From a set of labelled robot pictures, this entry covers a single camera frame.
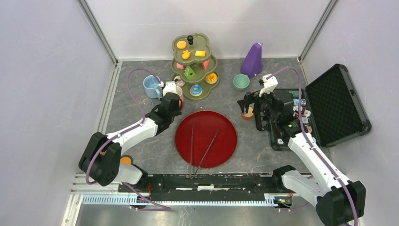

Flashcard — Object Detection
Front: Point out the square orange cracker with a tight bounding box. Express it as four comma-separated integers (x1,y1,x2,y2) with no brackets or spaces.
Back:
195,50,207,57

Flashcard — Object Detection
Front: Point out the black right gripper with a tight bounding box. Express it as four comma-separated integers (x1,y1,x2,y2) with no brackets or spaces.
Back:
237,86,279,122

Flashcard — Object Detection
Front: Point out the orange fish-shaped cookie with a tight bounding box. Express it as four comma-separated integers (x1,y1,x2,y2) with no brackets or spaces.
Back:
182,49,191,60

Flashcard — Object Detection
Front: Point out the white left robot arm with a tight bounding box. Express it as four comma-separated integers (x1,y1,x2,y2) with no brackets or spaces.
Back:
78,92,182,192

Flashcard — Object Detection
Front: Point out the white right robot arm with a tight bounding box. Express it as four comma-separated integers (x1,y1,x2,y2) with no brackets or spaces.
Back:
237,90,366,226

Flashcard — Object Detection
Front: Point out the green cake slice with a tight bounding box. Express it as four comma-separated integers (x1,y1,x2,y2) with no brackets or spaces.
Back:
184,65,196,79

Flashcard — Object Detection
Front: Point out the pink mug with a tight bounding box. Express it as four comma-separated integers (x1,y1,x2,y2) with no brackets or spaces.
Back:
176,86,185,110

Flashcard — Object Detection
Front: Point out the black poker chip case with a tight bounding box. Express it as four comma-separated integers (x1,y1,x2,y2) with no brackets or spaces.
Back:
256,64,372,151

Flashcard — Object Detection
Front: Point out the round red tray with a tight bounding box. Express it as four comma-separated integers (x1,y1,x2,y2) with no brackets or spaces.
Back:
175,111,238,169

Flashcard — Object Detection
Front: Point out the mint green cup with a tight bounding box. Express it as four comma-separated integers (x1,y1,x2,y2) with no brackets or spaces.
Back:
233,74,250,91

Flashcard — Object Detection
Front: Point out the light blue mug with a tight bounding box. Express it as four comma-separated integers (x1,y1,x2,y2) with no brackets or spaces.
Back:
143,75,162,99

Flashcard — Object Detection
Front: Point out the pink strawberry cake slice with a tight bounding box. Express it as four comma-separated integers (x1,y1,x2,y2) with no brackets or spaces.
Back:
201,60,209,70

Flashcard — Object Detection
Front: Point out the blue frosted donut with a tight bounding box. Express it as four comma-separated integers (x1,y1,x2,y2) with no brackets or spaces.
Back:
190,84,203,97

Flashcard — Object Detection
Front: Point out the orange round coaster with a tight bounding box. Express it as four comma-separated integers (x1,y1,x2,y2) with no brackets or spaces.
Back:
120,155,133,165

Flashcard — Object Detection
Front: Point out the small orange cup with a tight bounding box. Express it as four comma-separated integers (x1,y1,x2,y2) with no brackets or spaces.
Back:
241,106,254,120

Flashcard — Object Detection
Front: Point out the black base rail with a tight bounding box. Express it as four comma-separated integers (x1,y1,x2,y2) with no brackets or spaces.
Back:
132,173,295,202

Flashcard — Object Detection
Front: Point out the round orange cookie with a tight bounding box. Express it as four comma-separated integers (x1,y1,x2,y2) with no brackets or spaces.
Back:
176,40,188,49

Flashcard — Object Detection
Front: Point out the purple cone-shaped container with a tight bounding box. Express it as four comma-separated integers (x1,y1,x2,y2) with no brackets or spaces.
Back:
240,43,263,79

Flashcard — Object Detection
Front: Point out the green three-tier stand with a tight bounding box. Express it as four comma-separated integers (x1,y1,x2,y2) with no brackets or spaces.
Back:
171,33,220,101

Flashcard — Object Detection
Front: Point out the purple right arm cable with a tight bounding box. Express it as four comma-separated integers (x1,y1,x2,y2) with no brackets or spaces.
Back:
266,66,359,226

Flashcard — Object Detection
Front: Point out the chocolate white tart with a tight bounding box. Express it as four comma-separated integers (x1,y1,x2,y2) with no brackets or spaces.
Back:
173,75,186,87

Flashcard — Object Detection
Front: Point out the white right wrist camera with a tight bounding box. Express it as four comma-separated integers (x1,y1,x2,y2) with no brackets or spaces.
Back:
259,73,278,97

